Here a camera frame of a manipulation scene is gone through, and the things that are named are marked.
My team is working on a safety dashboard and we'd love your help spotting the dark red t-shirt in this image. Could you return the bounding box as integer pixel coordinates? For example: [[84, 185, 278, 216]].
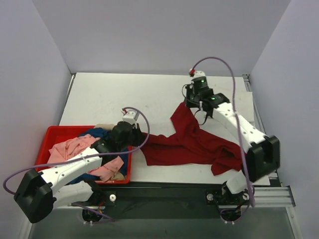
[[142, 103, 242, 175]]

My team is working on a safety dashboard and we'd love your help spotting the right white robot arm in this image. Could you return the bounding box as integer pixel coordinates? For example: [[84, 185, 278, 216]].
[[185, 76, 280, 204]]

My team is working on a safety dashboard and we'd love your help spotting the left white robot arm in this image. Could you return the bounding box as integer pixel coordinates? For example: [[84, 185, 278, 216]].
[[14, 121, 150, 224]]

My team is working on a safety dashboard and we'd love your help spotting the navy blue t-shirt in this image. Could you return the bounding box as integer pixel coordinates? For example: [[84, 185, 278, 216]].
[[69, 127, 131, 184]]

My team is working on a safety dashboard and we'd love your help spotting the beige t-shirt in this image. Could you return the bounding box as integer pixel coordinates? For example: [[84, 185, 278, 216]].
[[96, 123, 127, 182]]

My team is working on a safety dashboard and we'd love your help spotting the pink t-shirt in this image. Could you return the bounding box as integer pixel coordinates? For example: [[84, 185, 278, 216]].
[[48, 134, 126, 184]]

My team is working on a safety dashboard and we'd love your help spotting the red plastic bin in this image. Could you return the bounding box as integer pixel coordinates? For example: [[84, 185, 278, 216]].
[[35, 125, 132, 184]]

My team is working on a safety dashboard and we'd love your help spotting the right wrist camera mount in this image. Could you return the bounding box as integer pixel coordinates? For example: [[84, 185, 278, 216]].
[[189, 69, 206, 78]]

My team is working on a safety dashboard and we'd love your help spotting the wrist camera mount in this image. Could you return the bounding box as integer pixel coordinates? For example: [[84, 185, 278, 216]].
[[189, 69, 206, 78], [122, 109, 140, 124]]

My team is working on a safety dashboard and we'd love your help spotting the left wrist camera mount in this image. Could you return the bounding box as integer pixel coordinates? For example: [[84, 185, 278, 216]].
[[122, 109, 140, 124]]

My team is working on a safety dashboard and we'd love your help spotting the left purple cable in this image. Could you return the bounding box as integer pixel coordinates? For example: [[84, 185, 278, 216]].
[[2, 107, 151, 196]]

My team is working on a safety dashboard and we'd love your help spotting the purple cable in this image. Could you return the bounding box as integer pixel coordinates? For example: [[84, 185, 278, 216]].
[[189, 57, 257, 222], [2, 107, 151, 196]]

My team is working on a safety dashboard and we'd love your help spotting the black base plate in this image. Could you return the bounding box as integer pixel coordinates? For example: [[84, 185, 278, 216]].
[[72, 183, 245, 220]]

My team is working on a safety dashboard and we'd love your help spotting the aluminium frame rail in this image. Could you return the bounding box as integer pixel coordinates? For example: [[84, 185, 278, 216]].
[[254, 187, 296, 208]]

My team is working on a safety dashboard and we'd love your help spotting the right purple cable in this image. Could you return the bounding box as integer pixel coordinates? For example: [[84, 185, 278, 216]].
[[189, 57, 257, 222]]

